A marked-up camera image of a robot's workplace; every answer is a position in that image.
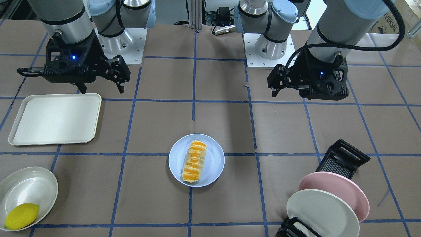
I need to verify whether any yellow lemon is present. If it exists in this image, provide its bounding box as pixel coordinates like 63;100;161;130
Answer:
4;203;40;230

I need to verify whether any silver cylindrical connector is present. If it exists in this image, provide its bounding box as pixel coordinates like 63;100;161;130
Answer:
212;25;236;36

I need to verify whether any black dish rack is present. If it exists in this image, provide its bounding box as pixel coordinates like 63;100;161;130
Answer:
276;139;370;237

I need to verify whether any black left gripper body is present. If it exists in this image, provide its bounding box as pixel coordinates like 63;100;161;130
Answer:
289;49;349;101

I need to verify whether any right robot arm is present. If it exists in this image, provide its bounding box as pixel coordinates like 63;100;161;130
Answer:
17;0;156;93

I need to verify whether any pink plate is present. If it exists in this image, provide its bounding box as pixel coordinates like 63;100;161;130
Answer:
299;171;370;222

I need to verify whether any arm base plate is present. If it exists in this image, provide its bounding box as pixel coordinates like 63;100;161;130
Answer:
243;33;296;69
97;28;148;66

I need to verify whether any blue plate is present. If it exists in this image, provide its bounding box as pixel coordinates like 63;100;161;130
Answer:
169;134;225;187

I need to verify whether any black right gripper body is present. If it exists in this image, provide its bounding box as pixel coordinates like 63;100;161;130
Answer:
42;33;107;93

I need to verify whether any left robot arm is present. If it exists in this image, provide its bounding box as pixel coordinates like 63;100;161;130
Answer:
234;0;406;101

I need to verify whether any aluminium frame post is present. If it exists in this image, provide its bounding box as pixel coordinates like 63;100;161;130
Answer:
188;0;204;31

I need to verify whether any cream plate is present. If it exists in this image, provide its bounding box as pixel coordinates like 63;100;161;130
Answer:
286;189;360;237

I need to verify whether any cardboard box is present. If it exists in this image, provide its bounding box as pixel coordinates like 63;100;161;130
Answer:
368;0;421;34

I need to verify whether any white rectangular tray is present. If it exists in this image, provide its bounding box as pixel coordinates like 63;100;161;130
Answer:
9;93;101;146

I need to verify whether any orange striped bread roll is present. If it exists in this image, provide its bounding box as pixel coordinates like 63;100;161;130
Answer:
181;141;207;183

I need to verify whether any black power adapter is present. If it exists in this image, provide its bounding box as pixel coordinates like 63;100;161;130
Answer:
216;7;231;21

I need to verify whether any white shallow bowl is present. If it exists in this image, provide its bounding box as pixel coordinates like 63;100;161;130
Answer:
1;167;58;232

